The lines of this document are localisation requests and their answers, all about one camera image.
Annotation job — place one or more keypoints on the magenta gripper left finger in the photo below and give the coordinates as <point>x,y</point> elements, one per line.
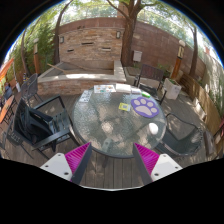
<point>70,166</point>

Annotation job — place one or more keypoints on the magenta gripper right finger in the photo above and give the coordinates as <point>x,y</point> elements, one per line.
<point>153,166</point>

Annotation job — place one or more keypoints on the black mesh chair right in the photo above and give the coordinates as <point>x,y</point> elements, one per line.
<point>181,138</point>

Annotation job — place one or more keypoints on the black patio chair left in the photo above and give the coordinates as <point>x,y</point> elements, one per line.
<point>39,130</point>

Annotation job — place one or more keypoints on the purple paw print mousepad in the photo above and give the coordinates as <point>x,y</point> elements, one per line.
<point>145,107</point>

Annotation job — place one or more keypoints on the round glass patio table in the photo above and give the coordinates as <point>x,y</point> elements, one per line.
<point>111,131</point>

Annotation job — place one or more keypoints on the yellow green sticky note pad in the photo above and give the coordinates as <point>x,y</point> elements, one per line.
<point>124,106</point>

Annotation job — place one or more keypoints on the green small object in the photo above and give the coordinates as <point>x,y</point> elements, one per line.
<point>145,94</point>

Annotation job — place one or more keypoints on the patterned card on table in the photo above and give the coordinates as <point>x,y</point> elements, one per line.
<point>86,95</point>

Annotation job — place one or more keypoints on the white planter box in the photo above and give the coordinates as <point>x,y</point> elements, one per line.
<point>172,88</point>

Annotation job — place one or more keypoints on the white closed book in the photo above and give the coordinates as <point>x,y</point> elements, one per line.
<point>123,88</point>

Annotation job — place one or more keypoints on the black metal chair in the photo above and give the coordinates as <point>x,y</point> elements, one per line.
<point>150,81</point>
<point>29,88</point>

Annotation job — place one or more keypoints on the white paper booklet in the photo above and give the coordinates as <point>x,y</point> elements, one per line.
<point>104,88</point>

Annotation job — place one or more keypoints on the orange table edge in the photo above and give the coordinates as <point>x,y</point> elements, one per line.
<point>7,111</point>

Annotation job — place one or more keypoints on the black metal chair far left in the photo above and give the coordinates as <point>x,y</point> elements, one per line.
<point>29,88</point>

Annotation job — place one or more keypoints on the stone raised fountain basin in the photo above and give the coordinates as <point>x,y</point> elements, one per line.
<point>69,79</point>

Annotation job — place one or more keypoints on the white utility box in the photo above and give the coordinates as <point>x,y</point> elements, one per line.
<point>137,56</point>

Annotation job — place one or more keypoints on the large tree trunk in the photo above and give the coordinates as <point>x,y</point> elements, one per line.
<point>133,8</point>

